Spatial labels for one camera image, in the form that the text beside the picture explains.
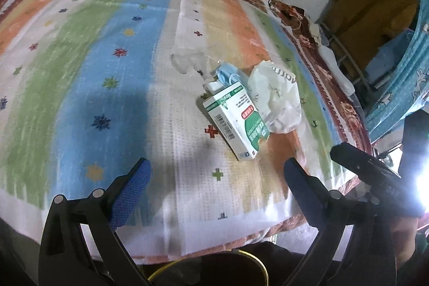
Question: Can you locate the green white medicine box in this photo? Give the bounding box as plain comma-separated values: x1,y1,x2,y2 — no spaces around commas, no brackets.
203,81,270,161

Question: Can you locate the white plastic wrapper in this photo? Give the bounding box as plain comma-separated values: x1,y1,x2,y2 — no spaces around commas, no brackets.
247,61,302,134

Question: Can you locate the blue face mask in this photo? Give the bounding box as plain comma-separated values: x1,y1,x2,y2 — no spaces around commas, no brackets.
214,62,249,92

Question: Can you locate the round gold-rimmed trash bin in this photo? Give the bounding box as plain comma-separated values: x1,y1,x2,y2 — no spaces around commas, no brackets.
148,250,269,286

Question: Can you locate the small clear plastic film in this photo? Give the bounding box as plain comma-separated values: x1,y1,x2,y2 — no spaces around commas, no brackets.
171,51,212,77

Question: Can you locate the blue patterned curtain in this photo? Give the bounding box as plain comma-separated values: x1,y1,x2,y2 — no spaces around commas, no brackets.
366,0,428,143

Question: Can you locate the colourful striped woven blanket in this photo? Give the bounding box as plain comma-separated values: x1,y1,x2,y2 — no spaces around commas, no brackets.
0,0,359,256

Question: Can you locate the yellow hanging garment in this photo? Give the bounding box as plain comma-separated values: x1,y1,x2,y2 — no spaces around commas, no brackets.
321,0,419,70

